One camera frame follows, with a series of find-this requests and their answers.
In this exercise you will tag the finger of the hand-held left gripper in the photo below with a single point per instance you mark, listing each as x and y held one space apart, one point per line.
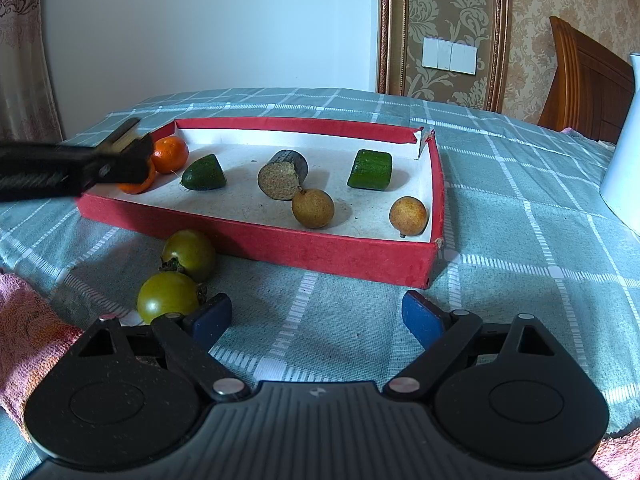
125 162

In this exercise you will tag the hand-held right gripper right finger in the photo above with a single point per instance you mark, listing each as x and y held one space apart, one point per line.
420 317

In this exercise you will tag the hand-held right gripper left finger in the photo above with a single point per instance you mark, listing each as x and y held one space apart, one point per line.
212 319

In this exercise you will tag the large orange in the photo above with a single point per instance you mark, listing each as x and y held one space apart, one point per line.
141 184

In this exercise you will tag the green tomato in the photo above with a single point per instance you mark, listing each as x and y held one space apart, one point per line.
167 297
190 255

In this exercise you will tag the dark green avocado piece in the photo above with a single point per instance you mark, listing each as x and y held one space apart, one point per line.
204 175

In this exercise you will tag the tan longan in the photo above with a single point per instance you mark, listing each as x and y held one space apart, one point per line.
312 208
408 216

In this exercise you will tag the red cardboard box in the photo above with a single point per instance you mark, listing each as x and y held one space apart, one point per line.
300 250

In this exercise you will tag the green cucumber piece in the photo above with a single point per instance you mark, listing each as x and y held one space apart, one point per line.
370 170

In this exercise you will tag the dark sugarcane piece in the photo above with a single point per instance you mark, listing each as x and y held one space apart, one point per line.
281 177

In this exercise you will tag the small orange mandarin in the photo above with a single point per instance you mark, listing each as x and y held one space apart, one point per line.
171 155

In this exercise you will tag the patterned curtain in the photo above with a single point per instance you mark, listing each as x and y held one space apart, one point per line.
22 60

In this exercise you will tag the green checked bedsheet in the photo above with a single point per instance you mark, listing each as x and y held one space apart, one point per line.
525 260

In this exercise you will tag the pink towel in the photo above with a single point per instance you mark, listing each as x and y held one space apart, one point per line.
30 340

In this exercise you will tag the white jug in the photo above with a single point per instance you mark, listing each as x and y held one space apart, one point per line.
625 160

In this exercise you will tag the wooden headboard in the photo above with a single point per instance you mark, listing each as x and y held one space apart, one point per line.
585 90

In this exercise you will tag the white wall light switch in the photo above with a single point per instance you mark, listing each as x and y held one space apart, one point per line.
449 55

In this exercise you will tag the gilded wall frame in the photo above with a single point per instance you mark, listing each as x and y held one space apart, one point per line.
450 5

